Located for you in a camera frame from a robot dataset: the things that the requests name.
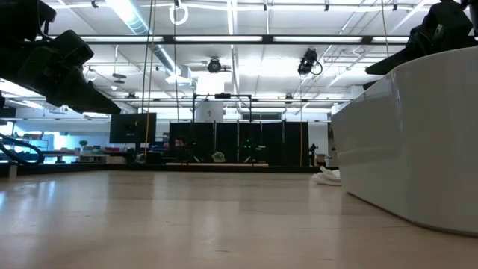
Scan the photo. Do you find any black tripod stand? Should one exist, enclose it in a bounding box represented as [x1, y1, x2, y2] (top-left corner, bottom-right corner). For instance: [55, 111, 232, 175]
[308, 143, 319, 167]

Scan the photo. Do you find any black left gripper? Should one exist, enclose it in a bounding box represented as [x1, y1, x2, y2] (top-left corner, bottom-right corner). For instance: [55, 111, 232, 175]
[18, 28, 122, 115]

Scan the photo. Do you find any black metal frame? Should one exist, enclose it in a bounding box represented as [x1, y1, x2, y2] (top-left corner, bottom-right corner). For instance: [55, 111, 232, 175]
[192, 93, 253, 165]

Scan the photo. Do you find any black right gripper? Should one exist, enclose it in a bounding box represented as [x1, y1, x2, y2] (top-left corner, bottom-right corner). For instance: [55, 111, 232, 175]
[361, 1, 474, 91]

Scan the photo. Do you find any black folding partition screen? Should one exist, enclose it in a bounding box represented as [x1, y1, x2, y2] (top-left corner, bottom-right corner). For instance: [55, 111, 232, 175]
[169, 120, 310, 167]

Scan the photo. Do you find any silver ceiling duct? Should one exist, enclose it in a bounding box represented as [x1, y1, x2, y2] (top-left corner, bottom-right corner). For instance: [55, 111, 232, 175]
[106, 0, 181, 75]

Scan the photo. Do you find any black monitor screen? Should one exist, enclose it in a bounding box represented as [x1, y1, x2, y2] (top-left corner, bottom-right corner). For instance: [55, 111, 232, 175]
[109, 112, 158, 145]

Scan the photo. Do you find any orange hanging cable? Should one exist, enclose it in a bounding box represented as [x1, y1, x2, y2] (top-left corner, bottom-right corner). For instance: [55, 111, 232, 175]
[298, 80, 304, 167]

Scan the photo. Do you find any black ceiling camera with cable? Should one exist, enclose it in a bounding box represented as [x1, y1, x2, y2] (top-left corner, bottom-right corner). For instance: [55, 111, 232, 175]
[297, 47, 323, 78]

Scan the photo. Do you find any black overhead frame beam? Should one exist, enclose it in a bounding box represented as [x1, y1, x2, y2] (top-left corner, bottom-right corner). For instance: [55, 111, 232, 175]
[35, 34, 412, 46]

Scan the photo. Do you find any white plastic tupperware container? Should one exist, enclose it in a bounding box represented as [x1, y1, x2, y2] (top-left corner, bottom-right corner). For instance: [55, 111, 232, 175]
[330, 46, 478, 237]

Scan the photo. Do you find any white crumpled cloth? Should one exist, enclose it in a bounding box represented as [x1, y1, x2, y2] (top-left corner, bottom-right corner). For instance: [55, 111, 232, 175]
[311, 165, 342, 187]

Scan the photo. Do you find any white cable loop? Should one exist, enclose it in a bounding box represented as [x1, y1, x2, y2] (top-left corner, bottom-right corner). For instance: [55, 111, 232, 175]
[169, 1, 190, 26]

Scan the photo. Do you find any round black ceiling camera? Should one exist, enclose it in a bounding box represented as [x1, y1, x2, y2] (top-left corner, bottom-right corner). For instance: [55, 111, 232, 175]
[207, 57, 223, 74]

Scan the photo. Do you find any black curved hose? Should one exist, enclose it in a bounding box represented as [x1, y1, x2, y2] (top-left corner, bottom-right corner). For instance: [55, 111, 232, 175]
[0, 132, 45, 165]

